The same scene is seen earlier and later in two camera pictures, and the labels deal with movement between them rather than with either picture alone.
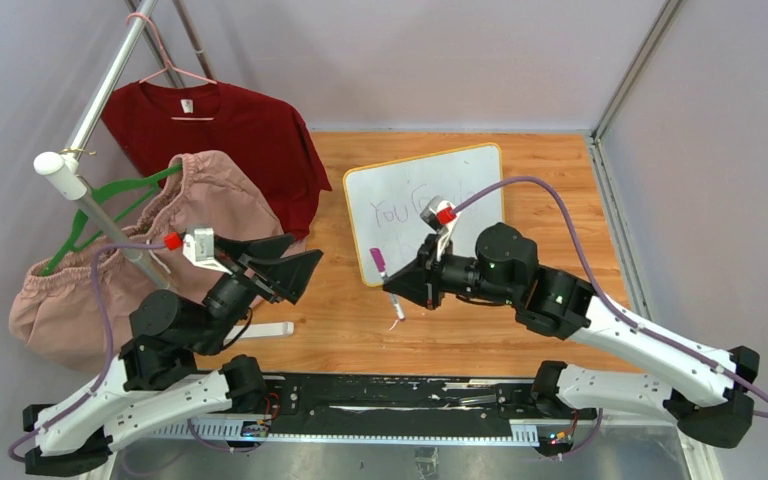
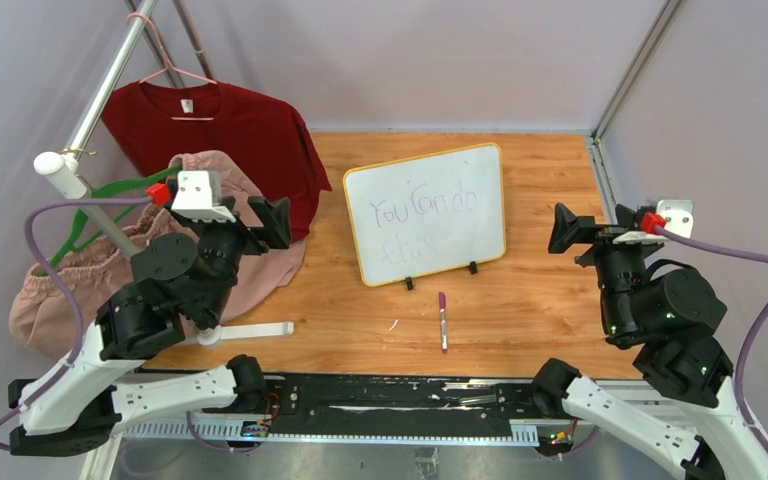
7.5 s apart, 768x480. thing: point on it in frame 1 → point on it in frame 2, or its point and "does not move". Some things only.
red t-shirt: [261, 135] does not move
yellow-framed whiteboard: [385, 201] does not move
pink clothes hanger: [169, 67] does not move
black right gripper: [419, 280] → [568, 227]
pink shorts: [77, 308] does not move
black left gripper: [287, 276] → [277, 216]
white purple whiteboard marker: [380, 263] → [443, 321]
